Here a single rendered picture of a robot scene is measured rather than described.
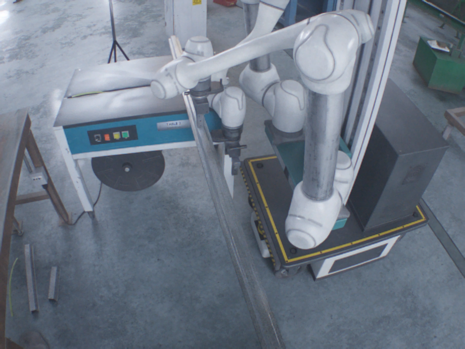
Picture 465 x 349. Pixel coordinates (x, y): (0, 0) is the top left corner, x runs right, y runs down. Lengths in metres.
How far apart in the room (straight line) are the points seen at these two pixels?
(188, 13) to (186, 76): 2.60
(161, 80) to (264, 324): 0.78
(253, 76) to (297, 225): 0.80
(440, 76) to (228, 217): 3.29
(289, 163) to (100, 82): 1.07
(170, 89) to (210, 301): 1.11
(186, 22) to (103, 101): 2.11
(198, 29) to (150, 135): 2.26
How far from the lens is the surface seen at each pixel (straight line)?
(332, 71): 0.79
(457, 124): 3.08
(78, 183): 1.99
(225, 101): 1.43
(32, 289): 2.10
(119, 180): 2.17
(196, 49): 1.25
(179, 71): 1.14
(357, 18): 0.96
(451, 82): 4.17
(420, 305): 2.12
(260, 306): 1.02
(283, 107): 1.62
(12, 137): 1.70
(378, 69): 1.24
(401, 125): 1.61
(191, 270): 1.93
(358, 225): 1.81
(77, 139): 1.77
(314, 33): 0.81
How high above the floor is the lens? 1.70
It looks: 45 degrees down
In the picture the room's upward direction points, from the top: 3 degrees clockwise
